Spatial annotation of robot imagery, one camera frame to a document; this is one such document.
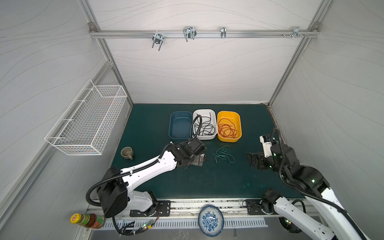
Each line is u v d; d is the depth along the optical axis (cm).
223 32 78
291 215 57
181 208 75
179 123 109
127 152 90
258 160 60
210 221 70
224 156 92
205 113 108
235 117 108
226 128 105
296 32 77
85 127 68
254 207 73
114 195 39
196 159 70
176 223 70
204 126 105
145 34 77
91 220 62
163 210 74
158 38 80
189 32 77
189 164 57
